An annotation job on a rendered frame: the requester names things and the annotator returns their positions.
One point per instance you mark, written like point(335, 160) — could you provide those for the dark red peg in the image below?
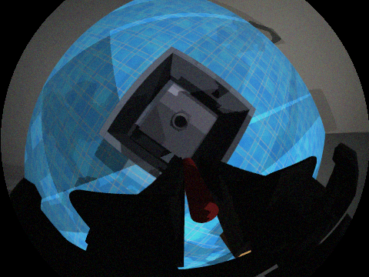
point(201, 204)

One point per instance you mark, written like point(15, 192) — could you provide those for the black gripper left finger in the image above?
point(157, 211)

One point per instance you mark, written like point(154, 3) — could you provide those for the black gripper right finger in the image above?
point(245, 199)

